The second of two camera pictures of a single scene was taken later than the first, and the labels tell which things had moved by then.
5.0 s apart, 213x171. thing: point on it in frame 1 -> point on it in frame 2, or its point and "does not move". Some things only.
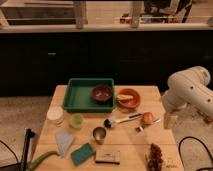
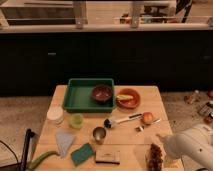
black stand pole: (24, 161) does not move
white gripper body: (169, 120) -> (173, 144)
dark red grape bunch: (155, 159) does not move
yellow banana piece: (124, 97) does not move
